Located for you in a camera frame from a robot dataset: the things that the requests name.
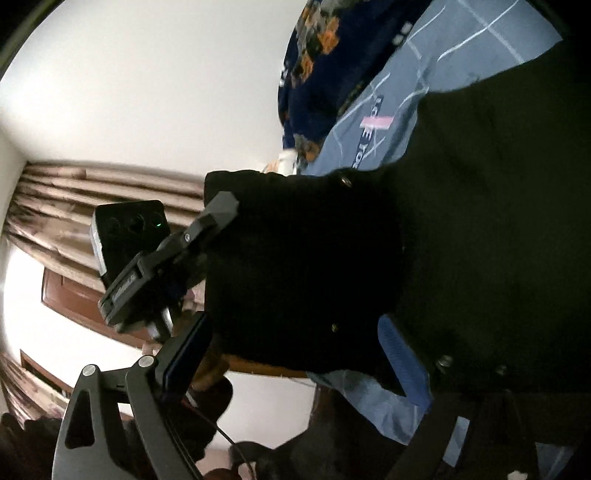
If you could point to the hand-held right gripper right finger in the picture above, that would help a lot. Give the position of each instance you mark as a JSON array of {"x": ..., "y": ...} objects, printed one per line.
[{"x": 401, "y": 364}]

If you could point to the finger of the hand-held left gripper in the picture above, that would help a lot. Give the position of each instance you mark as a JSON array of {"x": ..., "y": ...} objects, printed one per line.
[{"x": 207, "y": 221}]

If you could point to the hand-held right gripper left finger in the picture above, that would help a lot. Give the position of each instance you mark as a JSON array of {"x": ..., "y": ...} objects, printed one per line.
[{"x": 189, "y": 355}]

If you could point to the black button-up shirt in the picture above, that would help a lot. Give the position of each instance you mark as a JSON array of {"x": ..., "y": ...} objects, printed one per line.
[{"x": 461, "y": 230}]

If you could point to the beige pleated curtain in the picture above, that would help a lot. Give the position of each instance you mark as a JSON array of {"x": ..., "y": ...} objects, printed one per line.
[{"x": 92, "y": 184}]

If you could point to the white floral pillow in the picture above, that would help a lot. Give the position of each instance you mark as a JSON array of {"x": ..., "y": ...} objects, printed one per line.
[{"x": 284, "y": 161}]

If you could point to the person's dark clothing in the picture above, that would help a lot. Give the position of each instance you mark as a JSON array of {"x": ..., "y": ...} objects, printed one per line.
[{"x": 300, "y": 457}]

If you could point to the navy dog-print pillow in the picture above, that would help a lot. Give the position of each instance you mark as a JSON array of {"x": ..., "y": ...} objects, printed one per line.
[{"x": 314, "y": 92}]

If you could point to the blue checked bed sheet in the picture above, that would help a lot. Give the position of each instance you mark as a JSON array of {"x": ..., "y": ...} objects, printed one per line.
[{"x": 415, "y": 69}]

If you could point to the brown wooden bed frame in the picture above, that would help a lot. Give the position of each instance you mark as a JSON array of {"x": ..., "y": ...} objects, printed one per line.
[{"x": 258, "y": 367}]

